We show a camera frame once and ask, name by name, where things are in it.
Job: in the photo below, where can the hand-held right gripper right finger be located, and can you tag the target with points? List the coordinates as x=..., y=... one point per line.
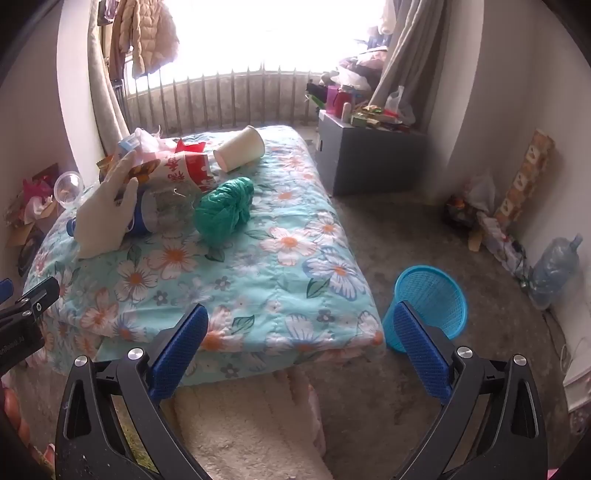
x=422, y=350

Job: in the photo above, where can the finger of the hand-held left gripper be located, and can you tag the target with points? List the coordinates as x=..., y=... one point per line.
x=4, y=290
x=39, y=295

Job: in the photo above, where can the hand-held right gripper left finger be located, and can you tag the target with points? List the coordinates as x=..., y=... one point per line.
x=181, y=353

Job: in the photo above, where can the blue plastic wastebasket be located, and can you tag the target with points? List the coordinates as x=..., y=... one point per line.
x=434, y=290

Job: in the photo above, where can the white rubber glove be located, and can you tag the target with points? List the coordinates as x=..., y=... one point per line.
x=104, y=217

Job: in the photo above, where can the clear plastic cup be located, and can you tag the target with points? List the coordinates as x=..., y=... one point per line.
x=69, y=187

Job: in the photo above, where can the clear plastic bottle blue label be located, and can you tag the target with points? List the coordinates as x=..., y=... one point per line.
x=159, y=210

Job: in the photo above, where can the green plastic bag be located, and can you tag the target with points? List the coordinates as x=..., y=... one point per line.
x=224, y=207

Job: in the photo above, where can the blue and white medicine box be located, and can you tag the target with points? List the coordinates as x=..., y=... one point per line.
x=127, y=147

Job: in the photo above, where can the red and white paper bag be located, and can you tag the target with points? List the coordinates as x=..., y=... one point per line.
x=184, y=170

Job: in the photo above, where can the red paper wrapper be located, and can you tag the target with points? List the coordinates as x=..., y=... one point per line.
x=190, y=146

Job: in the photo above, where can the white paper cup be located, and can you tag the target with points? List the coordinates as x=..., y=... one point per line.
x=240, y=147

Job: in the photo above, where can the person's left hand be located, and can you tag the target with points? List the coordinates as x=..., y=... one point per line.
x=11, y=420

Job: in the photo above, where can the cardboard box with pink paper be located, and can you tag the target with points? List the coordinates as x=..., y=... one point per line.
x=32, y=198

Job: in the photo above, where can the floral turquoise blanket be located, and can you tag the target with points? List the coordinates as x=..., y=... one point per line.
x=240, y=277

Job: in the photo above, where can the person's leg in cream pants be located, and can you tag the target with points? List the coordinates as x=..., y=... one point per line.
x=249, y=424

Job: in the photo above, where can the white power strip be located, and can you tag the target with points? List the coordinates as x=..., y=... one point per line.
x=501, y=247

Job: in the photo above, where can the large clear water jug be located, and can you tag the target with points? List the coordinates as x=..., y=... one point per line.
x=551, y=272

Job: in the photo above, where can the plastic bag with clutter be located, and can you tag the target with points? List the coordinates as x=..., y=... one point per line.
x=471, y=198

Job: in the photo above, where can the beige curtain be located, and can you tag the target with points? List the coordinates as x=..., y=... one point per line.
x=104, y=106

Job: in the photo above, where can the grey cabinet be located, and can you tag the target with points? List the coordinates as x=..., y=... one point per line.
x=369, y=157

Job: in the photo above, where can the tall patterned cardboard box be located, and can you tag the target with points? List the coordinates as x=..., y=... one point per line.
x=526, y=175

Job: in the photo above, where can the pile of small boxes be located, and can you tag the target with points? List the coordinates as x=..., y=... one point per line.
x=378, y=117

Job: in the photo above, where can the white plastic bag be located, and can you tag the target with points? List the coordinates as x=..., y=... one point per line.
x=399, y=104

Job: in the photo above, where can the small white bottle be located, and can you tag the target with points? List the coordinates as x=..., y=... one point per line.
x=346, y=111

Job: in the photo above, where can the metal window railing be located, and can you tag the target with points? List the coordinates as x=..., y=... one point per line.
x=217, y=97

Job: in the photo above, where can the red thermos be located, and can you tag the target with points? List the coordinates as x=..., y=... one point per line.
x=343, y=98

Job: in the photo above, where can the pink cup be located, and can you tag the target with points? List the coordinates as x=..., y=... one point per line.
x=332, y=94

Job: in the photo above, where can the beige puffer jacket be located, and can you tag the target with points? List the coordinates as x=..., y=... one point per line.
x=147, y=37

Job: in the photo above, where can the pile of clothes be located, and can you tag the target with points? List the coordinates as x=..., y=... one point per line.
x=355, y=69

